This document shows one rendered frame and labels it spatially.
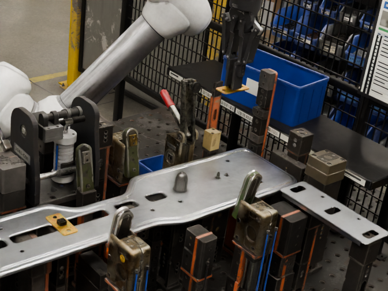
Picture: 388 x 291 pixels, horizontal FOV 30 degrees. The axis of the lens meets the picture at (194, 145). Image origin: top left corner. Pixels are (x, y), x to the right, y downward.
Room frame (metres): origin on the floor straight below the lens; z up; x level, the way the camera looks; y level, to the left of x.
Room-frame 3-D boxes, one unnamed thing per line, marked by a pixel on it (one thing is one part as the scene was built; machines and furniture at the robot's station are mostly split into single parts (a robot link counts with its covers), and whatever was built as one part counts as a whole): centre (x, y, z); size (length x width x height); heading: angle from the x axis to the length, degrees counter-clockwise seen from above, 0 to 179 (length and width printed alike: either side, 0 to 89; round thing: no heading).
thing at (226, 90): (1.67, -0.08, 1.26); 0.08 x 0.04 x 0.01; 133
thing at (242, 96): (2.15, -0.22, 1.10); 0.30 x 0.17 x 0.13; 50
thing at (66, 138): (1.57, 0.33, 0.94); 0.18 x 0.13 x 0.49; 133
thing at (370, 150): (2.11, -0.25, 1.02); 0.90 x 0.22 x 0.03; 43
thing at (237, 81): (1.66, -0.08, 1.29); 0.03 x 0.01 x 0.07; 133
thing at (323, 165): (1.76, -0.36, 0.88); 0.08 x 0.08 x 0.36; 43
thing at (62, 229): (1.35, 0.27, 1.01); 0.08 x 0.04 x 0.01; 43
